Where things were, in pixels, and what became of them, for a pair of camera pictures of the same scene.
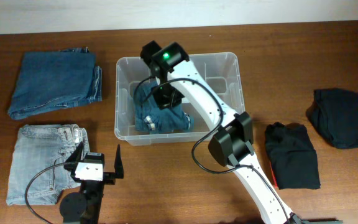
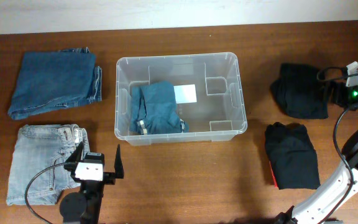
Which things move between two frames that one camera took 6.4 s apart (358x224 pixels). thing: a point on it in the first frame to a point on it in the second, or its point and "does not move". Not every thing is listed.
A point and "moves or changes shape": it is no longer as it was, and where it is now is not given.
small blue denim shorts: [151, 119] moves or changes shape
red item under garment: [273, 177] does not move
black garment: [293, 156] does not move
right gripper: [165, 99] to [345, 87]
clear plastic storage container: [222, 74] does not move
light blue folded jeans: [38, 173] does not move
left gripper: [111, 178] does not move
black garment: [340, 116] to [299, 93]
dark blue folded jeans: [48, 81] does not move
